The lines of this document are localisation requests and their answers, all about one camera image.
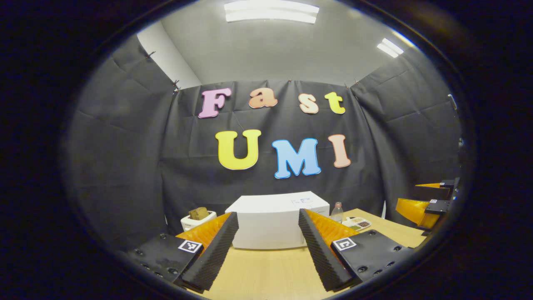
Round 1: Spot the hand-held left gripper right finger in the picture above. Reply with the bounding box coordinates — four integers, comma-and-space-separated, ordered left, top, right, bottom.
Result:
298, 208, 419, 292

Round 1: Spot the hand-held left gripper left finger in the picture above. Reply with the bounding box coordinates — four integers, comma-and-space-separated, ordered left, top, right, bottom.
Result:
125, 212, 239, 293

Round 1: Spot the white microwave oven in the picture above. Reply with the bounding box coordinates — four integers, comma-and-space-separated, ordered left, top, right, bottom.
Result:
225, 191, 330, 250

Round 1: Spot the white toaster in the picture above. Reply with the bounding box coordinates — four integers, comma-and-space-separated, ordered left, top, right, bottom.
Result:
180, 210, 217, 232

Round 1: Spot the white divided dish of beans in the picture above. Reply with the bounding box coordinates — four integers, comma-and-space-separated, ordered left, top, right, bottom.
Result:
341, 216, 372, 231

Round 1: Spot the black backdrop cloth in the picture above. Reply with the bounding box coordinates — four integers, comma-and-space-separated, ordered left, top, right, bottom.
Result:
62, 33, 465, 250

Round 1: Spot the small ceiling light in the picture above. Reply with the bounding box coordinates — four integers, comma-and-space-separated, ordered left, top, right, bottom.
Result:
377, 37, 404, 58

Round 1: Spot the long ceiling light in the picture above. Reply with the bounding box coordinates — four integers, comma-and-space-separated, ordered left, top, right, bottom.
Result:
224, 0, 320, 24

